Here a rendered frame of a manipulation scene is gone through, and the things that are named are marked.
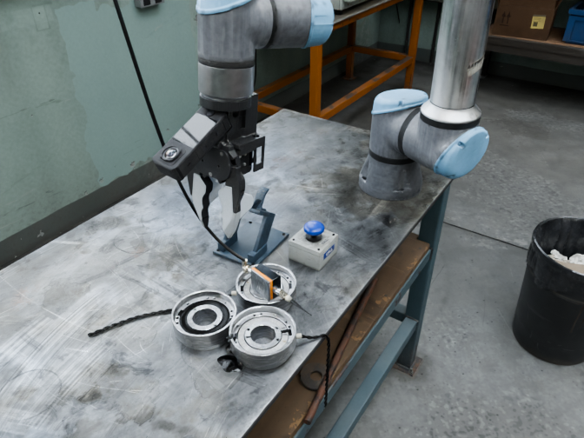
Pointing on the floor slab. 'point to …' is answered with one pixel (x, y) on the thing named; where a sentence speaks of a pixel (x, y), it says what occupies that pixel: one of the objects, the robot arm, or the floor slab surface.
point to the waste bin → (553, 295)
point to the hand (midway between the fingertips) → (214, 226)
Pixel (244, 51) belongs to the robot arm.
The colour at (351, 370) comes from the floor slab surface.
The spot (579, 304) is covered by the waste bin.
